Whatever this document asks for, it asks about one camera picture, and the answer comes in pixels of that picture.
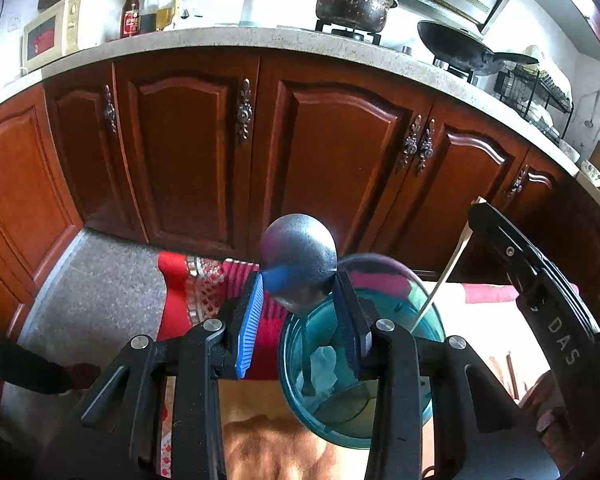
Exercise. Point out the orange red patchwork blanket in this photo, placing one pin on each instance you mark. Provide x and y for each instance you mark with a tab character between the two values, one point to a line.
485	330

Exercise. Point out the white wall socket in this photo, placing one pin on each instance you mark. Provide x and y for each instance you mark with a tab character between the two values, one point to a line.
14	22

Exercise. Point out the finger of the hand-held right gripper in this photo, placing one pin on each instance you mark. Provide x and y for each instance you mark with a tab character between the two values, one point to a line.
505	245

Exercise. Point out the cream microwave oven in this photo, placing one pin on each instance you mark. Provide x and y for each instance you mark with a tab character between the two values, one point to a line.
70	25

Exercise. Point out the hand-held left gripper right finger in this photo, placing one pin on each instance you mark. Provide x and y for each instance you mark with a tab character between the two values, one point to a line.
347	330

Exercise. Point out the teal glass cup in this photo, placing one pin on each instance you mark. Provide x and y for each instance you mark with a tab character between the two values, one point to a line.
330	410

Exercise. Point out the white bowl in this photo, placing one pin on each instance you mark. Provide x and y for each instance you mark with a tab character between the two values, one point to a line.
569	150

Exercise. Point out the metal spoon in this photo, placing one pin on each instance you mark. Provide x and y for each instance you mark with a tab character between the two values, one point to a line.
297	255

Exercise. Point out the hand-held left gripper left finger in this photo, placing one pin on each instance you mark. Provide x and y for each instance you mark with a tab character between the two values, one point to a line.
249	325

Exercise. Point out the red patterned floor mat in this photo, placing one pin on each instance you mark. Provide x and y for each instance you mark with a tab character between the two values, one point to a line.
180	290

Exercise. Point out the dark cooking pot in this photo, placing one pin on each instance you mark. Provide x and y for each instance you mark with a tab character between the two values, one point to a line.
355	7

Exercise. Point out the brown bottle red label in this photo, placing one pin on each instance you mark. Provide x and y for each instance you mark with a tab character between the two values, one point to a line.
130	20

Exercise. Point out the black wok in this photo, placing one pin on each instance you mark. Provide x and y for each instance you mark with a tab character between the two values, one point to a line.
450	45

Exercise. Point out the white canister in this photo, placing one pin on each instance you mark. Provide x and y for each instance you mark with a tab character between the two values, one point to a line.
257	7

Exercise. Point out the black dish rack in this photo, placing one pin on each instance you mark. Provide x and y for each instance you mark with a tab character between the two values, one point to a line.
530	95

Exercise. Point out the light wooden chopstick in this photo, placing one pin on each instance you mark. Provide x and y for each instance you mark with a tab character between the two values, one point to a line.
447	270

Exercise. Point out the gas stove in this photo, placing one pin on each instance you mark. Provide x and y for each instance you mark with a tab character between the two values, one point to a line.
355	35

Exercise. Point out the patterned white dish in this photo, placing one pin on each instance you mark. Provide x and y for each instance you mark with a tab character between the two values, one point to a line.
591	170

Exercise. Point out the yellow oil bottle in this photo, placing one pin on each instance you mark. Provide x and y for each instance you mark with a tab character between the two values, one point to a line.
166	15

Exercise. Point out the dark sauce bottle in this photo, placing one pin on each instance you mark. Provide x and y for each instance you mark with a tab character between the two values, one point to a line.
148	20

